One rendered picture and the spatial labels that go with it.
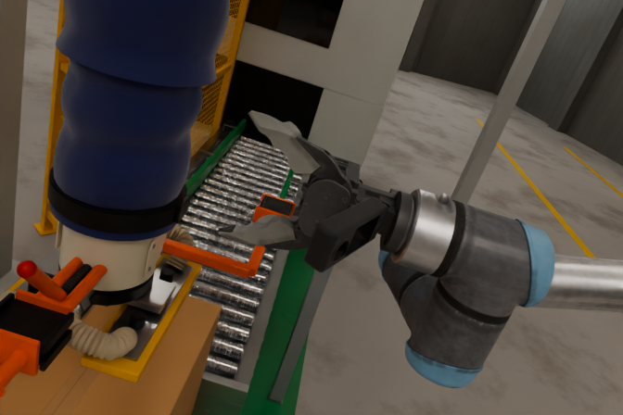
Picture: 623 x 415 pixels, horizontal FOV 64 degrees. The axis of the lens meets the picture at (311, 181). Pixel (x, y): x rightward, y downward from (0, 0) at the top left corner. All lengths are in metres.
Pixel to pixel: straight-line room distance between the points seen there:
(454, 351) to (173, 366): 0.73
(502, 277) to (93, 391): 0.84
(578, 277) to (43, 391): 0.98
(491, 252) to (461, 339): 0.11
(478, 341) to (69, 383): 0.82
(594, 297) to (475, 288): 0.35
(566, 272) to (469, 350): 0.29
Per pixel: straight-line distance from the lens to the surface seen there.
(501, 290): 0.58
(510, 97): 4.18
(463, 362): 0.63
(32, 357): 0.78
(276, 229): 0.56
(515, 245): 0.57
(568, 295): 0.86
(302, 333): 2.19
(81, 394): 1.14
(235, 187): 2.84
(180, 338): 1.26
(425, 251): 0.55
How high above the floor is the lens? 1.82
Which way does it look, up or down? 23 degrees down
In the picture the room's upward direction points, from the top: 18 degrees clockwise
